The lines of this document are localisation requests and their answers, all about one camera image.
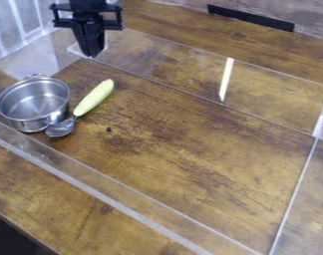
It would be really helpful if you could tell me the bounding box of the green handled metal spoon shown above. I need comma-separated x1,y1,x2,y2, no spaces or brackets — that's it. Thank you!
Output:
46,79,115,137

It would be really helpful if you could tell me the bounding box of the clear acrylic right barrier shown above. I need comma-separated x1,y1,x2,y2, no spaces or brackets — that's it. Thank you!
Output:
269,111,323,255

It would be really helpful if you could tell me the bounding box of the clear acrylic front barrier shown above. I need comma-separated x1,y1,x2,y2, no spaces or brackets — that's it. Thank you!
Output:
0,123,261,255

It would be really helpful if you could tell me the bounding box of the clear acrylic barrier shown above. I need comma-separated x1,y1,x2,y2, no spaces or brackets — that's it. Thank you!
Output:
269,111,323,255
0,123,261,255

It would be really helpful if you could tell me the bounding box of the small stainless steel pot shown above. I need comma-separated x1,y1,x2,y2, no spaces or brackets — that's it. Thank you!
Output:
0,74,71,132

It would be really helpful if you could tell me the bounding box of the clear acrylic triangle stand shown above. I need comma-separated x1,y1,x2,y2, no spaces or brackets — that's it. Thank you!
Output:
67,43,87,59

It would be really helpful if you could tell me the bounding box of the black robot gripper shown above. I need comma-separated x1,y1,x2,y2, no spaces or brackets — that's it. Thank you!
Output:
50,0,125,57

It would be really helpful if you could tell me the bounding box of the black strip on table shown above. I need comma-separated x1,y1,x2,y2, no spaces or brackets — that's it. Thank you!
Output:
206,4,294,32

